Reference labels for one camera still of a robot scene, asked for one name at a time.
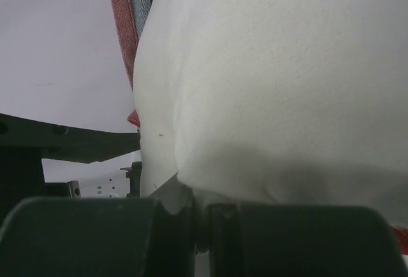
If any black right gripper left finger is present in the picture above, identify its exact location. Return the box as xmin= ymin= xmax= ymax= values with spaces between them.
xmin=1 ymin=198 xmax=195 ymax=276

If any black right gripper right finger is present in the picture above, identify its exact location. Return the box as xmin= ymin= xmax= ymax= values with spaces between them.
xmin=210 ymin=204 xmax=407 ymax=276

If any white pillow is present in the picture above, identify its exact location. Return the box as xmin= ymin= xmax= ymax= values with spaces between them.
xmin=134 ymin=0 xmax=407 ymax=225

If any red cartoon pillowcase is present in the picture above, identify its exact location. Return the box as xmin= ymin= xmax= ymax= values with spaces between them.
xmin=106 ymin=0 xmax=159 ymax=130

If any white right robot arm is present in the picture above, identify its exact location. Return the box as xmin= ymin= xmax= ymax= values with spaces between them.
xmin=1 ymin=115 xmax=407 ymax=276

